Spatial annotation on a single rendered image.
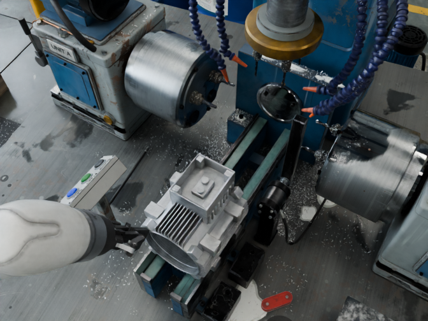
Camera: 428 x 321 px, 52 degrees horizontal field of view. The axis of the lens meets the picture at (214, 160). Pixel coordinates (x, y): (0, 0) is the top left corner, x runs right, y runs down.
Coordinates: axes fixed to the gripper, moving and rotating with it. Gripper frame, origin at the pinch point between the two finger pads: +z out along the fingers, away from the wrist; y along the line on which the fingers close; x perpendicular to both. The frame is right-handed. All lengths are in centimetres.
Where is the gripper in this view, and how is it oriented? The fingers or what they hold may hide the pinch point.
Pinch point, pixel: (137, 234)
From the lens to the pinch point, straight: 97.7
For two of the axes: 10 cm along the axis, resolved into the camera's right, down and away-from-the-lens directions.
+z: 2.7, 1.6, 9.5
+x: -4.6, 8.9, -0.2
